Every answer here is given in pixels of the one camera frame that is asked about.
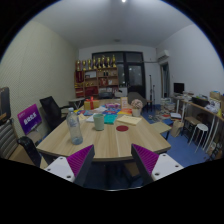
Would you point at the dark glass double door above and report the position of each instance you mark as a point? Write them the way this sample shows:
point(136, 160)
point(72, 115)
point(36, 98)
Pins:
point(135, 76)

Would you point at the grey upholstered chair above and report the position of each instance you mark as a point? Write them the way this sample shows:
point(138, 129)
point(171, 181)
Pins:
point(136, 97)

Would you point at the purple sign board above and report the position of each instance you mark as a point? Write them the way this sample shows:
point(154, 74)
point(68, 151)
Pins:
point(29, 118)

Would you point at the yellow gift box red ribbon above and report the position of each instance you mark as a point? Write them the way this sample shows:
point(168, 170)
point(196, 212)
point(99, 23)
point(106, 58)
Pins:
point(88, 105)

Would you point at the white wall air conditioner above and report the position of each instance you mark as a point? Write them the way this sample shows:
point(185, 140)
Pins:
point(163, 56)

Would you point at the flat round red coaster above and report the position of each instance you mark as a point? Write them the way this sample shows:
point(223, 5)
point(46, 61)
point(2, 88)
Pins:
point(122, 128)

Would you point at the white round stool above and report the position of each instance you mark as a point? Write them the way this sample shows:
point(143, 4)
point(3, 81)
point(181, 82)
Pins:
point(201, 127)

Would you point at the pink box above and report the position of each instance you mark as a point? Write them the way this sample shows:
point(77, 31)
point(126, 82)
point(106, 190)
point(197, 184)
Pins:
point(112, 105)

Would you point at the dark wooden stool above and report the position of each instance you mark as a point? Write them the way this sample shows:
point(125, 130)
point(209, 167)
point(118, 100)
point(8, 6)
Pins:
point(191, 120)

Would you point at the small light wooden table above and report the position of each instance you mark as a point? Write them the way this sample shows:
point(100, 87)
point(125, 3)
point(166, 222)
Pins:
point(161, 127)

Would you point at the pale green cup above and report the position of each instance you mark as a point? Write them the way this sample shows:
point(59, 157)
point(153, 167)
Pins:
point(98, 122)

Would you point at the cluttered wooden side desk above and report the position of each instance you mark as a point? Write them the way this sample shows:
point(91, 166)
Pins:
point(203, 108)

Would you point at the blue printed book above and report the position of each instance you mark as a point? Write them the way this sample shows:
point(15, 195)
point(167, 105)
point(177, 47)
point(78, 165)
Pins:
point(111, 112)

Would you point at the clear plastic water bottle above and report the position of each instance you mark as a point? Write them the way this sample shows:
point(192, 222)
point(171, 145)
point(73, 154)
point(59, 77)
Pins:
point(74, 128)

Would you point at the wooden shelf unit with trophies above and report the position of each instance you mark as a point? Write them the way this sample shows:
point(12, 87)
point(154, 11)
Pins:
point(96, 81)

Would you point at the chair with striped back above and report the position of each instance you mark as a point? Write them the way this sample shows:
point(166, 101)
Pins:
point(7, 138)

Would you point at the orange book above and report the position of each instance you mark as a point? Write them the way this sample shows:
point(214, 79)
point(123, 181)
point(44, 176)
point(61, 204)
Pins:
point(125, 111)

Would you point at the small standing picture card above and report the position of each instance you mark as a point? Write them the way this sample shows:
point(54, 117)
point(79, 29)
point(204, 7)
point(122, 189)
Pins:
point(124, 102)

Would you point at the black office chair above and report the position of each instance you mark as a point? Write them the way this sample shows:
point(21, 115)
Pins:
point(50, 110)

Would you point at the small round table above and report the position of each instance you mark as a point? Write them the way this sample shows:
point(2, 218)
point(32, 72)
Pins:
point(76, 100)

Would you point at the teal notebook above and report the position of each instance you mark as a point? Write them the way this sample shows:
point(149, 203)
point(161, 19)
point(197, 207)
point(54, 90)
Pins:
point(110, 119)

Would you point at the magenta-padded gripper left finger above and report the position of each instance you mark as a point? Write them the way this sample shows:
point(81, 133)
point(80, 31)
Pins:
point(60, 166)

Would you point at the pink flowers in white pot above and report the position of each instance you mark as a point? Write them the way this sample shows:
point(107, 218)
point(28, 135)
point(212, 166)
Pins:
point(136, 105)

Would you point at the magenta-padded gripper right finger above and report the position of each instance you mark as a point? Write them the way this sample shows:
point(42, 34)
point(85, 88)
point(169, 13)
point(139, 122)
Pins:
point(166, 165)

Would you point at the black tripod stand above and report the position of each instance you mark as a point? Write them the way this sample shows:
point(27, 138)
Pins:
point(150, 93)

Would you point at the white printed paper sheet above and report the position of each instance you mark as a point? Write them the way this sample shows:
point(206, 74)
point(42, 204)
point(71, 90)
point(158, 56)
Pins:
point(90, 117)

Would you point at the black computer monitor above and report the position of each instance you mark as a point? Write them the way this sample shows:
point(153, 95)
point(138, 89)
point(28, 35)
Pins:
point(178, 88)

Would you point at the stack of books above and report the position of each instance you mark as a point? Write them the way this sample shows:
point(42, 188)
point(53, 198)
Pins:
point(167, 105)

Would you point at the yellow paper envelope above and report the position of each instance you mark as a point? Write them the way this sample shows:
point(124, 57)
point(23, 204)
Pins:
point(129, 120)

